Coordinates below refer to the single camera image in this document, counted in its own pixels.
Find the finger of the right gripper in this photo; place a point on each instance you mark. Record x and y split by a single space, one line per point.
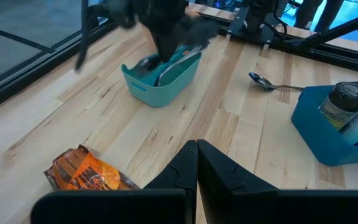
166 49

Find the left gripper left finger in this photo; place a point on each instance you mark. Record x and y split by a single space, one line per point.
182 172

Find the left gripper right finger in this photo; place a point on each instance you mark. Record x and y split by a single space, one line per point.
222 177

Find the teal spoon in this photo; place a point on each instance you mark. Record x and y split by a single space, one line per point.
182 51

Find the metal spoon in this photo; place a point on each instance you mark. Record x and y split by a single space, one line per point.
179 62

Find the dark metal utensil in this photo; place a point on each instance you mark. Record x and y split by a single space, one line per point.
146 63

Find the orange brown candy bag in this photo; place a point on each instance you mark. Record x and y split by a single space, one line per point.
85 174

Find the black spoon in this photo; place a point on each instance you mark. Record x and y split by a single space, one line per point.
261 81

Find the dark blue tray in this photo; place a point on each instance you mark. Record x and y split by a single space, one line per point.
322 140

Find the small black cup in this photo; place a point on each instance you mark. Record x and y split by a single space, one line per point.
343 102

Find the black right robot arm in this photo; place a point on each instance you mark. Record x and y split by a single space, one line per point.
253 18

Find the teal rectangular container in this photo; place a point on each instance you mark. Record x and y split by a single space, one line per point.
166 90

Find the person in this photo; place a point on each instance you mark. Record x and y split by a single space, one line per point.
319 12

